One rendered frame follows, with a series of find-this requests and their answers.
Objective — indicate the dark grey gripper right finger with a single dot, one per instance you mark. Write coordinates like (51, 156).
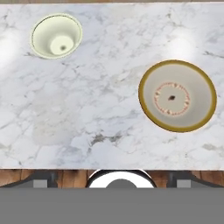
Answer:
(181, 178)

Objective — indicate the round white and black object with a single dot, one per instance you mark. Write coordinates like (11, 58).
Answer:
(99, 180)

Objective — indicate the small pale green bowl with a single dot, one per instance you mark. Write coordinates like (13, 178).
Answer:
(56, 36)

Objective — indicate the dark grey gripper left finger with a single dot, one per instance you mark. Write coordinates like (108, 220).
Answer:
(43, 178)

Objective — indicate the large yellow-rimmed bowl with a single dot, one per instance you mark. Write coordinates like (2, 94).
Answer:
(177, 96)

